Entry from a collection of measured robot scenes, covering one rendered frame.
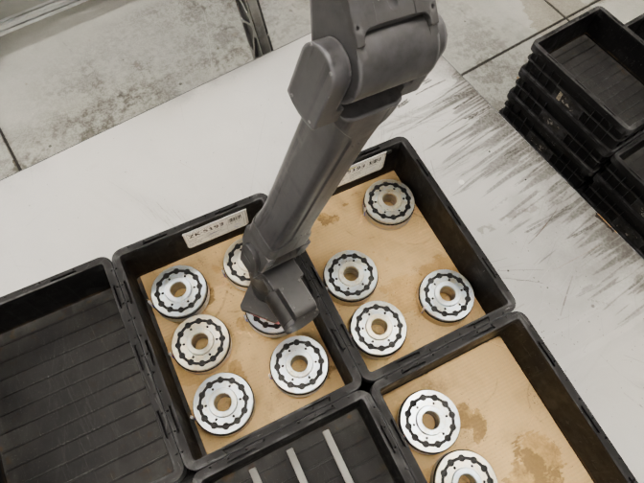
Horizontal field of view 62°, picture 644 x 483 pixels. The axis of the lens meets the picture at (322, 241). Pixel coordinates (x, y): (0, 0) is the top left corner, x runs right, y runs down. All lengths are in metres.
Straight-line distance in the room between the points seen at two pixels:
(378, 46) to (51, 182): 1.13
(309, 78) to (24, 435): 0.85
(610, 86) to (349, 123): 1.61
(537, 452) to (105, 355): 0.77
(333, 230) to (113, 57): 1.75
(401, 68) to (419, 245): 0.72
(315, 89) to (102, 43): 2.34
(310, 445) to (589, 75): 1.48
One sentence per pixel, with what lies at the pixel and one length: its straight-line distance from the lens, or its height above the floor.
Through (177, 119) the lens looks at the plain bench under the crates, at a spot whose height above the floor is 0.70.
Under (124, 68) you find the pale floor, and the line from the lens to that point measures 2.58.
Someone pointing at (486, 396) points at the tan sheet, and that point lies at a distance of 1.03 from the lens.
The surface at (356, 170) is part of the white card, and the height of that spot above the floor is 0.90.
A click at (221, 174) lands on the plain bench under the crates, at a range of 1.32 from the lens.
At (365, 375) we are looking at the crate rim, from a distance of 0.89.
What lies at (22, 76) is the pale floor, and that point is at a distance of 2.71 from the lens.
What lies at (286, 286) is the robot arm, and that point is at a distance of 0.75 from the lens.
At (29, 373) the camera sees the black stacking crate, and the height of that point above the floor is 0.83.
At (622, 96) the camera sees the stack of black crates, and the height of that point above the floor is 0.49.
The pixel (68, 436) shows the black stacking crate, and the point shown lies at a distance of 1.06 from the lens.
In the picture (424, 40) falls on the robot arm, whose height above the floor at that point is 1.52.
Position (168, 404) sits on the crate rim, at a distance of 0.91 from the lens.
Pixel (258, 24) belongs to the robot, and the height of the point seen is 0.67.
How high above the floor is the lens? 1.80
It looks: 65 degrees down
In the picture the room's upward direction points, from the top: 3 degrees clockwise
